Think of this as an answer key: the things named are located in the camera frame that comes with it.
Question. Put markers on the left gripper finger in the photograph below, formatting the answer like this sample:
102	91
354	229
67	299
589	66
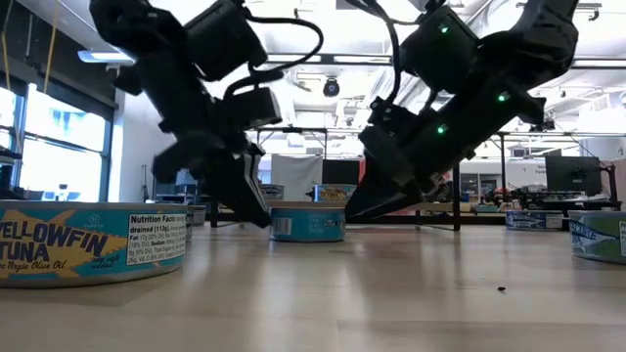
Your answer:
235	190
259	186

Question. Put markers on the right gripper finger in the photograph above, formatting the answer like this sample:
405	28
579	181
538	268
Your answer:
391	201
366	186

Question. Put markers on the dark blue fish can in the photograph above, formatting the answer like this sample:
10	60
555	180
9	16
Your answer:
533	220
196	215

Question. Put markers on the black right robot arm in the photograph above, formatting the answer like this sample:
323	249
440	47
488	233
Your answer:
513	73

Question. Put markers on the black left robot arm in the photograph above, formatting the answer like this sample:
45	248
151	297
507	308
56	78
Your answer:
161	73

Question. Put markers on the black overhead beam with lights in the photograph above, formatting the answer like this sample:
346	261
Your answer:
342	59

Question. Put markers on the black track spotlight cluster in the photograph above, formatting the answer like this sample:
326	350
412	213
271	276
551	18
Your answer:
543	125

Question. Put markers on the large window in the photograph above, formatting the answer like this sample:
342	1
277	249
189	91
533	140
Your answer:
63	161

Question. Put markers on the small clear bottle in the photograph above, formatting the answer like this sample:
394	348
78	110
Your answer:
62	193

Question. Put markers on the black workstation desk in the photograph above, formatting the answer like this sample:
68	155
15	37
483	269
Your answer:
587	203

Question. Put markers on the black frame wooden shelf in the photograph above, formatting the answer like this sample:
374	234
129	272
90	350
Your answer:
435	207

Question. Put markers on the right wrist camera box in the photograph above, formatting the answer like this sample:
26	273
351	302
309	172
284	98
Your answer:
391	112

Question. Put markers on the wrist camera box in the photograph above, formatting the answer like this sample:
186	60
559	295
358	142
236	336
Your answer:
254	107
391	112

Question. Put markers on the black distant rig frame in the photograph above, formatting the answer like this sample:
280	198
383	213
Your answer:
293	130
503	166

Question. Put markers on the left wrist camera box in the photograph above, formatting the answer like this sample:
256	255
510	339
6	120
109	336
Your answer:
254	107

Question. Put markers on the black aluminium table frame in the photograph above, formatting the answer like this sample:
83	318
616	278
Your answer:
481	220

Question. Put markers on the black ceiling camera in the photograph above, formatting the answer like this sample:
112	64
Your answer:
331	87

